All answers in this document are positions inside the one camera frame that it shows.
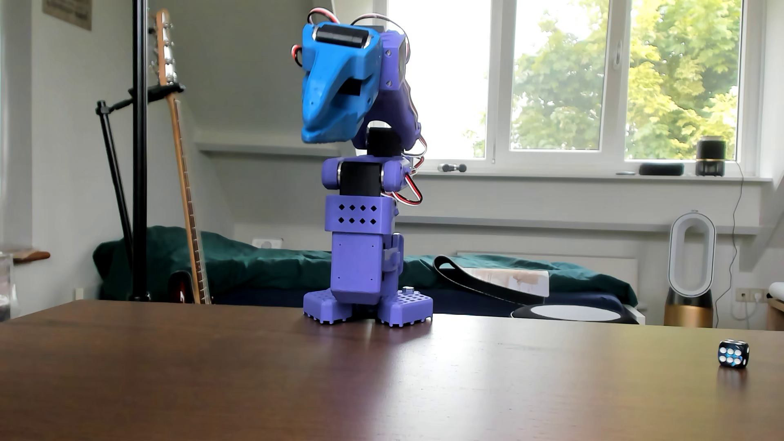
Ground blue gripper with motor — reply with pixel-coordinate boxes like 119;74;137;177
301;23;383;145

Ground black curved strap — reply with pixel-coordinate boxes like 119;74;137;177
434;255;546;306

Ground black cylindrical speaker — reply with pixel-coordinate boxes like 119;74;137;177
696;137;727;177

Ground thin black power cable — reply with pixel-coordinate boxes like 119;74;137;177
713;162;746;310

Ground open white book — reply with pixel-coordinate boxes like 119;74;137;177
461;267;550;298

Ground red white black servo wires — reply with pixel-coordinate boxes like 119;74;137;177
292;7;426;206

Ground framed wall picture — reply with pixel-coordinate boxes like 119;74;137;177
42;0;93;31

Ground white gold bladeless fan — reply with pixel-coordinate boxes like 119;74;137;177
664;211;717;328

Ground dark blue mattress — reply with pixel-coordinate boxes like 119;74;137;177
211;287;627;318

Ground white window frame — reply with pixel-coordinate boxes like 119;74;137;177
374;0;766;178

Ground clear glass container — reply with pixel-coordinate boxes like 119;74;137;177
0;254;14;322

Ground wooden neck electric guitar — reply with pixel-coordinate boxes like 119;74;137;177
153;9;212;305

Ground blue dice with white dots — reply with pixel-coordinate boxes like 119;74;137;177
718;339;750;370

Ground black vertical stand pole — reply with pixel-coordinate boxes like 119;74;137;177
129;0;152;302

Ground round black white tray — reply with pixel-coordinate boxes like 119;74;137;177
510;303;641;324

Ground black guitar stand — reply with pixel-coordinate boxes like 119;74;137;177
96;82;186;258

